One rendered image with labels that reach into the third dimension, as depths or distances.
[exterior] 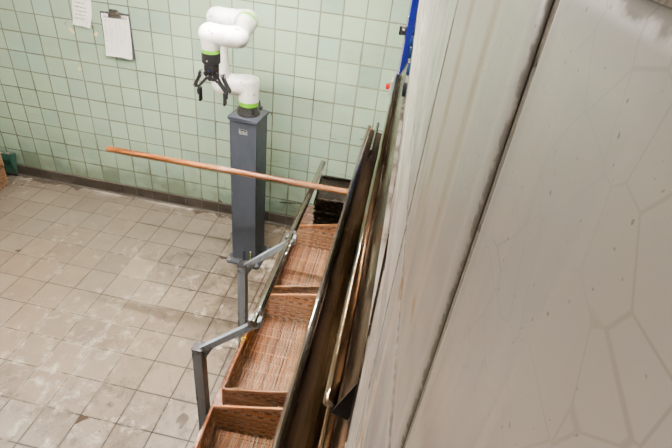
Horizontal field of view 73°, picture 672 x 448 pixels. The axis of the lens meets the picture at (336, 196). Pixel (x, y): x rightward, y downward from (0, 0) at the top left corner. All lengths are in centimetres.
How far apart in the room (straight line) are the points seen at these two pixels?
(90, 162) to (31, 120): 57
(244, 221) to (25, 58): 219
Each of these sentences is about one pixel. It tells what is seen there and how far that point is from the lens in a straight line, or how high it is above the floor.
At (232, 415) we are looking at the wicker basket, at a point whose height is 70.
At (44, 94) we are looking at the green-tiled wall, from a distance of 449.
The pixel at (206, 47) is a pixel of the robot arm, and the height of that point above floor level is 175.
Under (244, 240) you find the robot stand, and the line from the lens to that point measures 349.
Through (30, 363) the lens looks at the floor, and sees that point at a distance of 330.
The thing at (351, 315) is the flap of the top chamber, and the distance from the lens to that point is 92.
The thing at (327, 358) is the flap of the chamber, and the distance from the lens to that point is 126.
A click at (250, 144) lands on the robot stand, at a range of 303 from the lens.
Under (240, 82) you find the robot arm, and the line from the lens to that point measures 292.
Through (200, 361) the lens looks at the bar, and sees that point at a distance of 191.
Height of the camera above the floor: 240
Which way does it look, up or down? 33 degrees down
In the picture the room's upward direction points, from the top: 7 degrees clockwise
